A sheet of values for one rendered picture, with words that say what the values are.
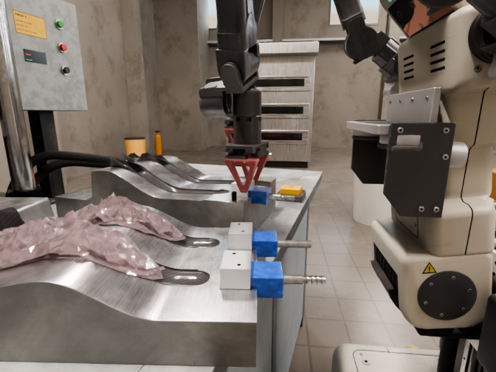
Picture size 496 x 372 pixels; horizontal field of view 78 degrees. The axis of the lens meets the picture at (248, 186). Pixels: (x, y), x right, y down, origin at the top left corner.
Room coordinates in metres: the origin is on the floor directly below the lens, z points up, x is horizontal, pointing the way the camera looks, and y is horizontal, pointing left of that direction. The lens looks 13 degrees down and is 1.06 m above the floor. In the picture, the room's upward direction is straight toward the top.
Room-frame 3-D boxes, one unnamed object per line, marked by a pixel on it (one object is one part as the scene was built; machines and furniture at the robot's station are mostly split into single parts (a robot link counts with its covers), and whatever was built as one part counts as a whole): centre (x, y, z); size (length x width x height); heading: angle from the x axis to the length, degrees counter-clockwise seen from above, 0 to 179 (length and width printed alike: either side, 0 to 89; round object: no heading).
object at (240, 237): (0.46, -0.04, 0.85); 0.13 x 0.05 x 0.05; 88
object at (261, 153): (0.65, 0.00, 0.95); 0.07 x 0.07 x 0.09; 71
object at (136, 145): (5.92, 2.18, 0.31); 0.40 x 0.39 x 0.61; 175
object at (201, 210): (0.77, 0.20, 0.87); 0.50 x 0.26 x 0.14; 71
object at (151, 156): (0.75, 0.19, 0.92); 0.35 x 0.16 x 0.09; 71
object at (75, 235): (0.41, 0.23, 0.90); 0.26 x 0.18 x 0.08; 88
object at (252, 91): (0.64, 0.01, 1.08); 0.07 x 0.06 x 0.07; 63
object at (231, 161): (0.62, 0.00, 0.95); 0.07 x 0.07 x 0.09; 71
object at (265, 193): (0.62, -0.03, 0.89); 0.13 x 0.05 x 0.05; 71
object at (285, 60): (6.47, -0.45, 1.14); 1.75 x 1.35 x 2.28; 82
